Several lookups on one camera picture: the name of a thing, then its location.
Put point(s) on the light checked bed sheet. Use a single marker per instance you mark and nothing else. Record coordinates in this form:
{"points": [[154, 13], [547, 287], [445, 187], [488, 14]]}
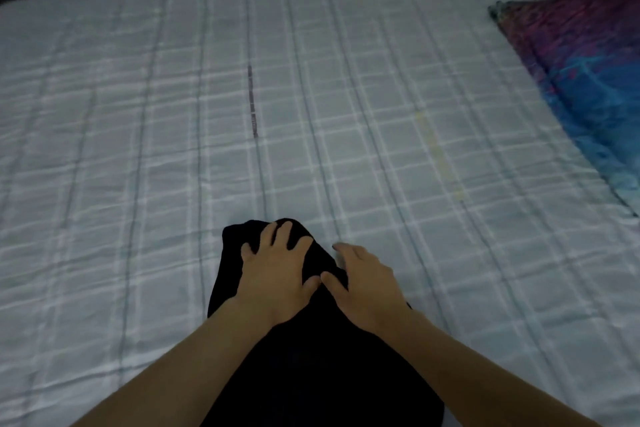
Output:
{"points": [[150, 141]]}

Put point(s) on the black cloth garment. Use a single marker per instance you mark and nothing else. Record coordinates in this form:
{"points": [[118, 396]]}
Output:
{"points": [[320, 371]]}

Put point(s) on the person's left thumb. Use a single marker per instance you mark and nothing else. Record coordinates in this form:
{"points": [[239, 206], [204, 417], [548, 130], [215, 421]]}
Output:
{"points": [[311, 285]]}

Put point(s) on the person's right forearm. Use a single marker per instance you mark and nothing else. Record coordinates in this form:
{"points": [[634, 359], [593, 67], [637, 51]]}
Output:
{"points": [[460, 376]]}

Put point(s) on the purple and blue pillow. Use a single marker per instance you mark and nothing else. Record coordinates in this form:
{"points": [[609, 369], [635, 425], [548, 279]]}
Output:
{"points": [[590, 66]]}

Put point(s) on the person's right thumb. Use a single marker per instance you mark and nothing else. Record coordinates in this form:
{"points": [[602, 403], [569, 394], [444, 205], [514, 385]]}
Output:
{"points": [[332, 284]]}

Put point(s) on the person's right hand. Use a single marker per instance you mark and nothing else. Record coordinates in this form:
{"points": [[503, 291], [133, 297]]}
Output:
{"points": [[372, 294]]}

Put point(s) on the person's left middle finger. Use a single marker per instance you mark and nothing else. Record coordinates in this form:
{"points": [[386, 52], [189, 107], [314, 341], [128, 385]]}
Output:
{"points": [[283, 236]]}

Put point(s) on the person's left forearm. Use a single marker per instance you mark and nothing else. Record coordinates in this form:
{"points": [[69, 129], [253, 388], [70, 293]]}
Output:
{"points": [[190, 371]]}

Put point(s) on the person's left hand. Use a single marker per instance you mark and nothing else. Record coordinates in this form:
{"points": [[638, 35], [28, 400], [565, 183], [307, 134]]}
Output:
{"points": [[272, 281]]}

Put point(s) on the person's left little finger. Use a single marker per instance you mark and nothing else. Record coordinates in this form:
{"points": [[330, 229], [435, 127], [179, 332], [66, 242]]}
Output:
{"points": [[248, 252]]}

